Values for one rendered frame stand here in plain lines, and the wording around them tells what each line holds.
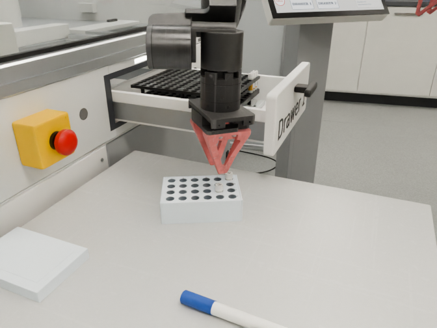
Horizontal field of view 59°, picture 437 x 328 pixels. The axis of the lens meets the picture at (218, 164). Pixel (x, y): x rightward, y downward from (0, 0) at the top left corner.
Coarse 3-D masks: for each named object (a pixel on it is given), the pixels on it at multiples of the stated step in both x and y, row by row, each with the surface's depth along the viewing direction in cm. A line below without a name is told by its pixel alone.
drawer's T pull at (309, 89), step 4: (300, 84) 75; (304, 84) 75; (312, 84) 74; (316, 84) 75; (296, 88) 73; (300, 88) 73; (304, 88) 73; (308, 88) 72; (312, 88) 72; (316, 88) 76; (300, 92) 73; (304, 92) 71; (308, 92) 71; (312, 92) 72; (308, 96) 71
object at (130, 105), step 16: (128, 80) 84; (272, 80) 88; (112, 96) 77; (128, 96) 75; (144, 96) 74; (160, 96) 73; (256, 96) 91; (128, 112) 77; (144, 112) 75; (160, 112) 74; (176, 112) 72; (256, 112) 66; (176, 128) 74; (192, 128) 72; (256, 128) 67
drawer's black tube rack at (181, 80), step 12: (168, 72) 89; (180, 72) 89; (192, 72) 89; (132, 84) 79; (144, 84) 79; (156, 84) 80; (168, 84) 79; (180, 84) 79; (192, 84) 79; (168, 96) 81; (180, 96) 82; (192, 96) 81; (252, 96) 83
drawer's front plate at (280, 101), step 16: (304, 64) 83; (288, 80) 71; (304, 80) 83; (272, 96) 62; (288, 96) 70; (304, 96) 87; (272, 112) 63; (288, 112) 73; (272, 128) 64; (288, 128) 75; (272, 144) 66
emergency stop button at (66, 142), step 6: (60, 132) 57; (66, 132) 57; (72, 132) 58; (60, 138) 56; (66, 138) 57; (72, 138) 58; (54, 144) 57; (60, 144) 56; (66, 144) 57; (72, 144) 58; (60, 150) 57; (66, 150) 57; (72, 150) 59
